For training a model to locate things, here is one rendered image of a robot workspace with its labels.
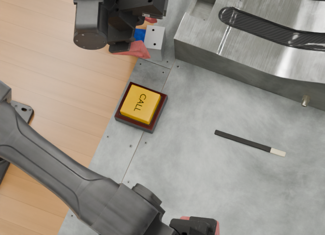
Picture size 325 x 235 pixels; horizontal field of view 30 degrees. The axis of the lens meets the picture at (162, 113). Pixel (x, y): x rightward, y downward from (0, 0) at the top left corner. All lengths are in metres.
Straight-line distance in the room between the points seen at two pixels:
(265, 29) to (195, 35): 0.13
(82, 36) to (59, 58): 0.25
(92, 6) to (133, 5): 0.08
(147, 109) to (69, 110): 0.16
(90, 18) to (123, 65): 0.25
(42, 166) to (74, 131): 0.45
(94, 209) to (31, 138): 0.12
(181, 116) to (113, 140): 0.14
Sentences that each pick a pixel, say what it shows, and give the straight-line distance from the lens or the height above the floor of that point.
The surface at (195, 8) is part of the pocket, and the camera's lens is 1.21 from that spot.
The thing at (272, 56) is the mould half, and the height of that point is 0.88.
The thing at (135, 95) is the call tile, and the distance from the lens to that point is 1.16.
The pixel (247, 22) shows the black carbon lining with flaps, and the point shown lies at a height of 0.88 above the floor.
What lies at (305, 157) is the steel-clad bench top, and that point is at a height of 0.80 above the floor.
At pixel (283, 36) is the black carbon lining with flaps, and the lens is 1.18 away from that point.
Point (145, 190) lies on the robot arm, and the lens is 0.78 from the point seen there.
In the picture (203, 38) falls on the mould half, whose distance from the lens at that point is 1.15.
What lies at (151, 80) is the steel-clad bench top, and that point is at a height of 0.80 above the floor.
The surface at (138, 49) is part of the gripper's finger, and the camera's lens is 1.11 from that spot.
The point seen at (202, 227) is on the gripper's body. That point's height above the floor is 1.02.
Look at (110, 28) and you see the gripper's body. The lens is 1.14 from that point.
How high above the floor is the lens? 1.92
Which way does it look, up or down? 70 degrees down
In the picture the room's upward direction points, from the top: 8 degrees counter-clockwise
